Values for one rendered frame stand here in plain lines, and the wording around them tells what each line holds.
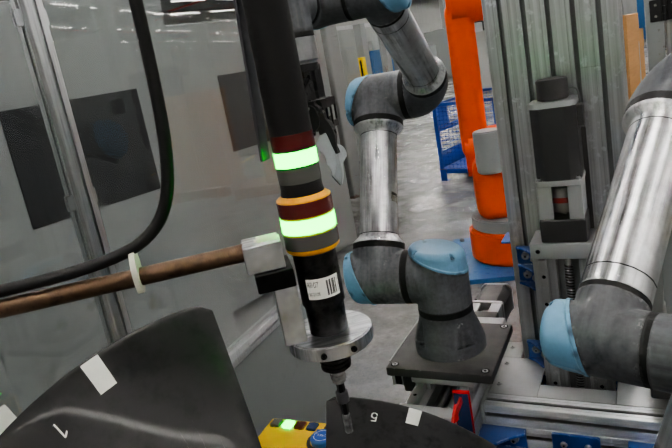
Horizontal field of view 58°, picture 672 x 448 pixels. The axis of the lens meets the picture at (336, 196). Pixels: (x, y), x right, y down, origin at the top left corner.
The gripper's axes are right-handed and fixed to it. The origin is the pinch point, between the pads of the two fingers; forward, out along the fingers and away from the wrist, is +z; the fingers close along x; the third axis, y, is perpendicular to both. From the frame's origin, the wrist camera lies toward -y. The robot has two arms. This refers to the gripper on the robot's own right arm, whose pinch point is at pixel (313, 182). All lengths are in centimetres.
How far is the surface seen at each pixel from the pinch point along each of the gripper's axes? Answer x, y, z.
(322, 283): -26, -52, -3
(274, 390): 46, 39, 68
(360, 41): 177, 500, -35
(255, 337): 45, 35, 49
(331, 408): -11.8, -29.9, 23.6
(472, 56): 38, 351, -6
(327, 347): -26, -54, 2
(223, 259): -20, -55, -6
